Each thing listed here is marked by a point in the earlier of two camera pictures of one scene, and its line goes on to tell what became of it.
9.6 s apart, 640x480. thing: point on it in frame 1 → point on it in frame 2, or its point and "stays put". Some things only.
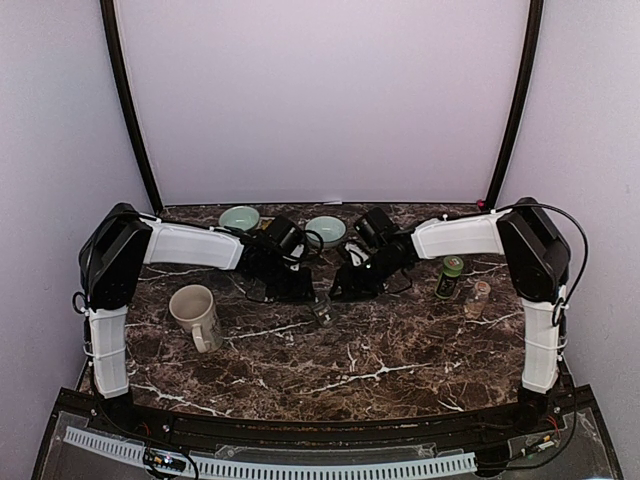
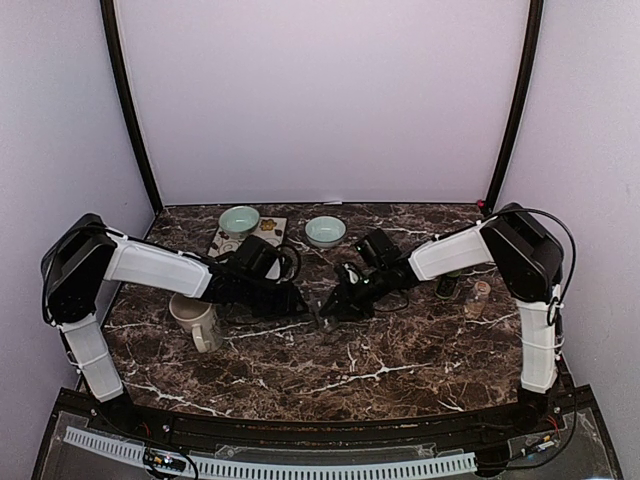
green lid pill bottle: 446,283 stays put
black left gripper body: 284,287 → 268,305
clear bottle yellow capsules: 475,305 stays put
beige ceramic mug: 194,307 stays put
